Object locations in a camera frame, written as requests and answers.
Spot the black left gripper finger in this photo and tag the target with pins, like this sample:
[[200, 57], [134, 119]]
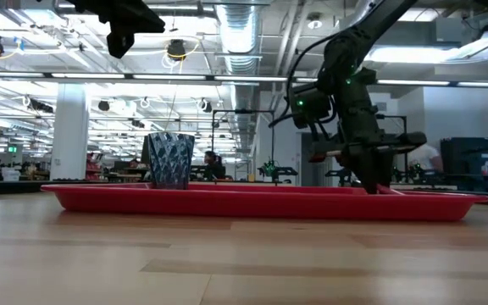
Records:
[[121, 40], [151, 24]]

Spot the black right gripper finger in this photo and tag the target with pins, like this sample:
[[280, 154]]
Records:
[[383, 173], [364, 178]]

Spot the blue faceted cup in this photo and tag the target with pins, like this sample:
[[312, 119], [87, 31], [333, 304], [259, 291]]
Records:
[[171, 161]]

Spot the green-lit background robot arm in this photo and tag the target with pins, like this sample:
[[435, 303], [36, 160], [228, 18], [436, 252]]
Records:
[[273, 169]]

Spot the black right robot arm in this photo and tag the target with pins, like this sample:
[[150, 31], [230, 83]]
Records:
[[345, 55]]

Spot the black background robot arm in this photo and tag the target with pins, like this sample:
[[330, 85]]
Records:
[[341, 174], [417, 173]]

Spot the red plastic tray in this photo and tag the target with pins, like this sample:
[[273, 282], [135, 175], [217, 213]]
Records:
[[248, 205]]

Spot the person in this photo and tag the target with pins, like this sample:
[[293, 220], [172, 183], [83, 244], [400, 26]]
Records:
[[214, 167], [426, 157]]

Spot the black cabinet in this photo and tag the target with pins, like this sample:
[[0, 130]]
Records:
[[466, 154]]

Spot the white pillar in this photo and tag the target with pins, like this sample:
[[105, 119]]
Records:
[[69, 131]]

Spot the black monitor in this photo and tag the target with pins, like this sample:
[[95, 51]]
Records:
[[144, 152]]

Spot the red bin rack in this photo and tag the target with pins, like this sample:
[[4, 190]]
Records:
[[93, 167]]

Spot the green exit sign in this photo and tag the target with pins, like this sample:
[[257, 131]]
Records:
[[12, 149]]

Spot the black gantry frame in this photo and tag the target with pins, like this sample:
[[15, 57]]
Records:
[[400, 123], [244, 112]]

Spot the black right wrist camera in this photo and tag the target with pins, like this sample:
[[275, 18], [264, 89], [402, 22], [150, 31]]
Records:
[[309, 106]]

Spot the silver ventilation duct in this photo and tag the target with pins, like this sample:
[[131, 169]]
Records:
[[239, 34]]

